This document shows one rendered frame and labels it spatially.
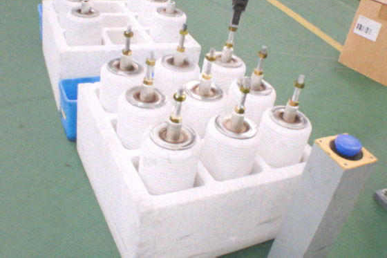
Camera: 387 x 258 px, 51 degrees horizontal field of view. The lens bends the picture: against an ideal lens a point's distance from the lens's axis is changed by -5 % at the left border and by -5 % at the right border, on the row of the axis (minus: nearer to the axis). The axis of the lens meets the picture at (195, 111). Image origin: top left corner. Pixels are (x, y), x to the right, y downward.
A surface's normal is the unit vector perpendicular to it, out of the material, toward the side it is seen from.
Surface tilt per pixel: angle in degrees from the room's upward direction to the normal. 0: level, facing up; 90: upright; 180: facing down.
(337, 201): 90
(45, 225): 0
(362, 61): 89
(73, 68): 90
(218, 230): 90
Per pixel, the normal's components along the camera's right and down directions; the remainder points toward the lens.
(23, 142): 0.17, -0.84
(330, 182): -0.88, 0.11
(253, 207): 0.44, 0.54
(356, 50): -0.71, 0.25
